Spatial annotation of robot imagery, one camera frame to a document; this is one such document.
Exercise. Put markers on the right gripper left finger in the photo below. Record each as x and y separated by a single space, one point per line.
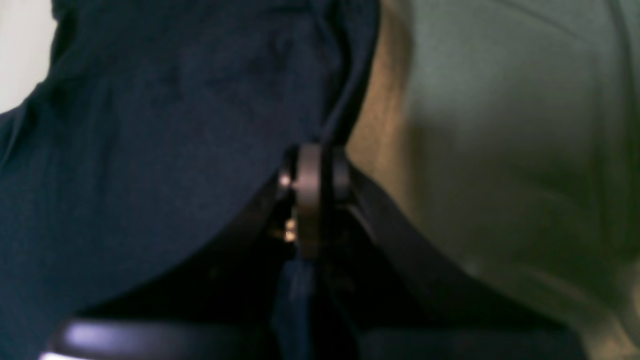
217 305

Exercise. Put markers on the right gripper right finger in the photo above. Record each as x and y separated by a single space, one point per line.
397 297

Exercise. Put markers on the black T-shirt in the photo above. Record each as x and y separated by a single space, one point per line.
157 122

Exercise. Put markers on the light green table cloth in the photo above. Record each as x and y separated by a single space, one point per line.
507 133

